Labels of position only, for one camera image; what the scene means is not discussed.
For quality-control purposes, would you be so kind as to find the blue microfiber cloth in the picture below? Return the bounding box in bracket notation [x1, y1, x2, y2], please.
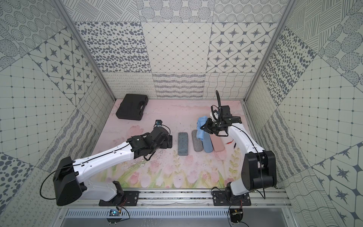
[196, 116, 208, 141]

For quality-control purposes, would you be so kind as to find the pink eyeglass case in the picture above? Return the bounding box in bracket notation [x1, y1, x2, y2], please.
[210, 134, 225, 152]

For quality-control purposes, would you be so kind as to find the blue eyeglass case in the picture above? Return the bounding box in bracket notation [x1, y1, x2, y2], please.
[202, 132, 213, 153]

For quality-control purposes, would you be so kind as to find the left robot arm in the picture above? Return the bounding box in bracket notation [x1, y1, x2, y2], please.
[50, 120, 173, 206]

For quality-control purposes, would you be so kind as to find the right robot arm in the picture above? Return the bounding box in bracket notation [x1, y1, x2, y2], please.
[201, 105, 277, 197]

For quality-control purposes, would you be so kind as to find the black plastic tool case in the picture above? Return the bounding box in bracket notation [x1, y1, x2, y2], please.
[116, 94, 148, 121]

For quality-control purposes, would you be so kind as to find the left controller board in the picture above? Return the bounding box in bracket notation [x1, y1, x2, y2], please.
[106, 209, 122, 224]

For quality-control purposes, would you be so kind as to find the controller board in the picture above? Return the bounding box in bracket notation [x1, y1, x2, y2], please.
[229, 208, 244, 223]
[106, 209, 122, 224]

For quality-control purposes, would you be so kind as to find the right controller board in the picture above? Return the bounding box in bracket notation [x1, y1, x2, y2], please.
[229, 208, 244, 223]

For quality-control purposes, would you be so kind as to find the white vent grille strip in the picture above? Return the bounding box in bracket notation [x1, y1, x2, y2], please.
[65, 208, 229, 218]

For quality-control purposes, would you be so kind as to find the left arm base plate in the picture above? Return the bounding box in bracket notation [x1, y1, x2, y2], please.
[98, 191, 140, 207]

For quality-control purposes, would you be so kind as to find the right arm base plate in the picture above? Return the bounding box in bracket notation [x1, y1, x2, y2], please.
[211, 190, 251, 207]

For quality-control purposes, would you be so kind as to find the aluminium rail frame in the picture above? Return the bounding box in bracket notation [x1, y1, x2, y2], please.
[58, 188, 293, 209]

